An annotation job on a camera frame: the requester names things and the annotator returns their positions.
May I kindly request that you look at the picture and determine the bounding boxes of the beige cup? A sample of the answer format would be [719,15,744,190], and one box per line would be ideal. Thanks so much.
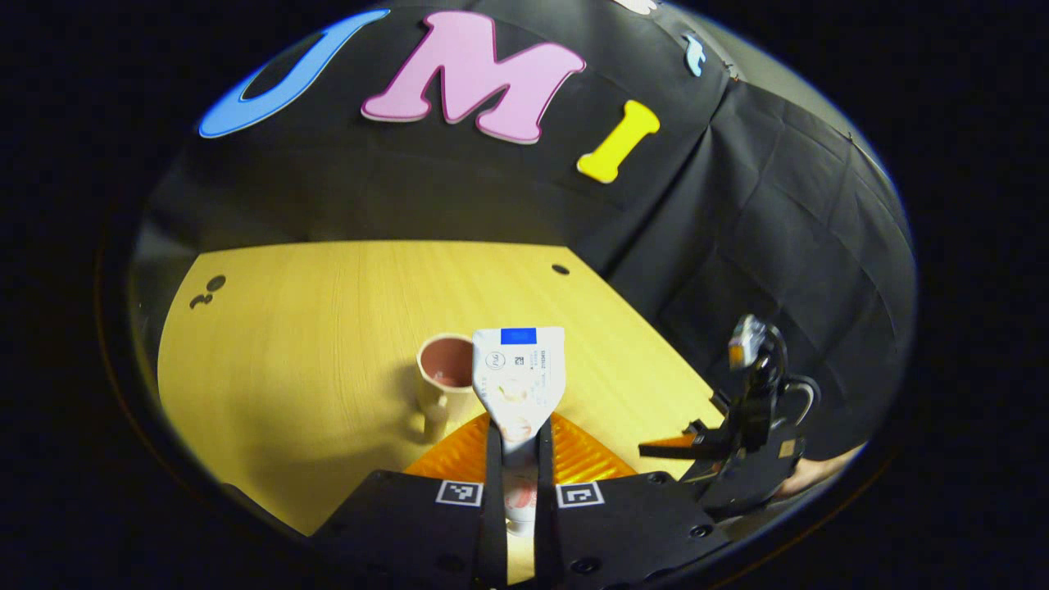
[416,333,486,443]

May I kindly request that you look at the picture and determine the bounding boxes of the white toothpaste tube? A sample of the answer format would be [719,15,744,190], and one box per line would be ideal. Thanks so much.
[471,326,568,538]

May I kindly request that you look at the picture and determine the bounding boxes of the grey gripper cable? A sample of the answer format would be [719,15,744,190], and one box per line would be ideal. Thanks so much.
[783,375,821,427]

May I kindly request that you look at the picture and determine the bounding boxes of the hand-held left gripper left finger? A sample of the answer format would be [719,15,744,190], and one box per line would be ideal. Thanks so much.
[314,412,509,590]

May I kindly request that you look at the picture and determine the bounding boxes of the black backdrop cloth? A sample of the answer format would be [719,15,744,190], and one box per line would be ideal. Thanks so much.
[131,0,917,460]

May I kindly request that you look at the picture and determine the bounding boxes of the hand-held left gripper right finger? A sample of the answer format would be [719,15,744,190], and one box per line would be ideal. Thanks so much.
[535,412,732,590]

